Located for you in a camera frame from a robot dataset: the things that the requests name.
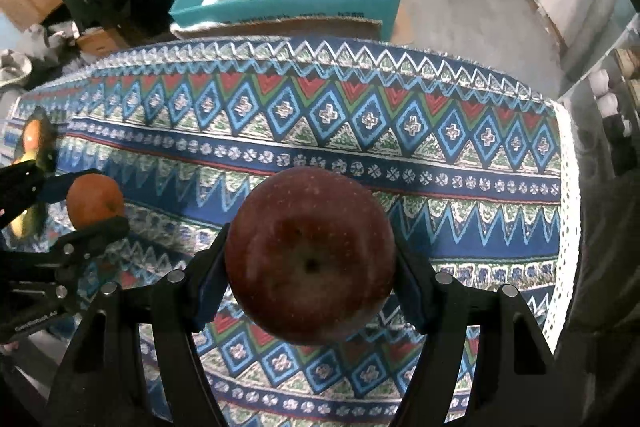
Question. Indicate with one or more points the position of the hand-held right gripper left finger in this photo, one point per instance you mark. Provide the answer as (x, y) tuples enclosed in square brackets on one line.
[(212, 279)]

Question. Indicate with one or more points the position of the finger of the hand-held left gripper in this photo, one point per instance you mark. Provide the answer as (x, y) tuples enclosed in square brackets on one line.
[(95, 237), (30, 187)]

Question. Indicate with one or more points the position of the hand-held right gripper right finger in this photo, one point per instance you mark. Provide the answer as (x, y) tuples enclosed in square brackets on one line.
[(409, 279)]

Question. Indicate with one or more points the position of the orange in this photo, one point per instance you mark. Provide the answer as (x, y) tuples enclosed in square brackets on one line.
[(92, 202), (31, 134)]

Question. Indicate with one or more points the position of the scalloped glass plate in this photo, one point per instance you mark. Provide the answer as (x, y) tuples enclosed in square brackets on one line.
[(48, 142)]

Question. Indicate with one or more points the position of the dark red apple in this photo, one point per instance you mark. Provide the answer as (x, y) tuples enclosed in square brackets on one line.
[(310, 252)]

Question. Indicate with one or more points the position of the grey cloth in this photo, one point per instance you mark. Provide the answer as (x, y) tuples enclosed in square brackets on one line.
[(40, 38)]

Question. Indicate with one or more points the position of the cardboard box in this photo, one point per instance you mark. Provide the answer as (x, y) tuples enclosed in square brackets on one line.
[(100, 39)]

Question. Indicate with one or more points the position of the blue patterned tablecloth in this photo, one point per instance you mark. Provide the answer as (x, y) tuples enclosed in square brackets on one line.
[(350, 122)]

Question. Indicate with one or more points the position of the white cup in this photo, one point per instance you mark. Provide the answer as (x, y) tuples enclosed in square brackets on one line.
[(600, 82), (609, 104)]

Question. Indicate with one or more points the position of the metal shelf rack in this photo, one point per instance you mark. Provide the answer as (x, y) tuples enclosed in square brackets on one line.
[(625, 72)]

